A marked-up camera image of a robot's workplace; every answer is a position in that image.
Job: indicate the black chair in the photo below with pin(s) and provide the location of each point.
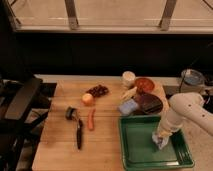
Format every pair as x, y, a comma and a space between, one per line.
29, 107

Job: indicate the dark red grapes toy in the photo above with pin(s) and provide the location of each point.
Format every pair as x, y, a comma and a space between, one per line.
98, 91

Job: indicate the orange round fruit toy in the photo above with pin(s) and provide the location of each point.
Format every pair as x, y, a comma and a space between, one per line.
88, 99

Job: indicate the green plastic tray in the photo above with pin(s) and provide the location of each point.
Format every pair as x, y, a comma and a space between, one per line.
140, 153

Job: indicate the yellow banana toy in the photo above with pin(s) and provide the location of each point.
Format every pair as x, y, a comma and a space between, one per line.
129, 94

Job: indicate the grey metal bowl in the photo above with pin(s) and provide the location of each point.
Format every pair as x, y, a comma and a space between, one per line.
192, 77

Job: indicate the orange carrot toy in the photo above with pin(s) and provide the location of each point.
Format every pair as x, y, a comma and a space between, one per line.
90, 121

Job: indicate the red bowl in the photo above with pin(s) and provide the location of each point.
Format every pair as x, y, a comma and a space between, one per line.
144, 85

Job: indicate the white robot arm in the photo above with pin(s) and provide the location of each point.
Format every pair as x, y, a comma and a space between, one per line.
184, 105

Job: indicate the white cup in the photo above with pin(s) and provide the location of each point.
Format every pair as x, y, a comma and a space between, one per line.
128, 79

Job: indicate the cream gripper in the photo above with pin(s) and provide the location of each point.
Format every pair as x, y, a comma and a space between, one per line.
161, 133

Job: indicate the grey towel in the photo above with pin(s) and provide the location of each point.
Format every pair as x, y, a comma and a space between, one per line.
159, 141

